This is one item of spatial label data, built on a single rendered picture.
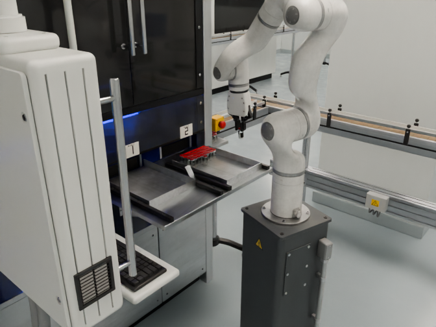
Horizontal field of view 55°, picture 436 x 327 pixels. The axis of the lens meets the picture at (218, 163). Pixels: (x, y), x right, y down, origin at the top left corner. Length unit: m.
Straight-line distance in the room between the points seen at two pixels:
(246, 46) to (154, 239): 1.07
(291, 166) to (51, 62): 0.91
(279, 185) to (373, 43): 1.75
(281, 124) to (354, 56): 1.80
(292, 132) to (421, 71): 1.70
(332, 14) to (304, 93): 0.26
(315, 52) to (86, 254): 0.91
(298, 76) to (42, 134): 0.82
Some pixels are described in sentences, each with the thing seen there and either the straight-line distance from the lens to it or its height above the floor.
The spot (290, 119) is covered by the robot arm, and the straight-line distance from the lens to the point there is 1.47.
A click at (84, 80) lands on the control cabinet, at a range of 1.03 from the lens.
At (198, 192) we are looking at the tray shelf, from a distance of 1.79.
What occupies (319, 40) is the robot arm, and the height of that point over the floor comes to 1.53.
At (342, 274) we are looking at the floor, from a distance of 2.86.
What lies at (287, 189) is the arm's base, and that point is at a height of 1.00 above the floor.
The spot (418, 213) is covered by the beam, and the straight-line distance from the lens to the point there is 2.64.
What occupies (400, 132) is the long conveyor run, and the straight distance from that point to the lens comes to 2.56.
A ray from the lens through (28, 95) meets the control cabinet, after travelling 0.98.
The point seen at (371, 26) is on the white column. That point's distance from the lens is 3.13.
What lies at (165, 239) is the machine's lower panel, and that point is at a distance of 2.23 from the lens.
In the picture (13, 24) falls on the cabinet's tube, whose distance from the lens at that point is 1.16.
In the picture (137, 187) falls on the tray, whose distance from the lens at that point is 1.85.
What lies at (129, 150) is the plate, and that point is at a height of 1.02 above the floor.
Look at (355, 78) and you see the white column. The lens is 3.20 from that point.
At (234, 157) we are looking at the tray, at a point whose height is 0.90.
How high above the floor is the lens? 1.70
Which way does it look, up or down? 24 degrees down
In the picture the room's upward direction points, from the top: straight up
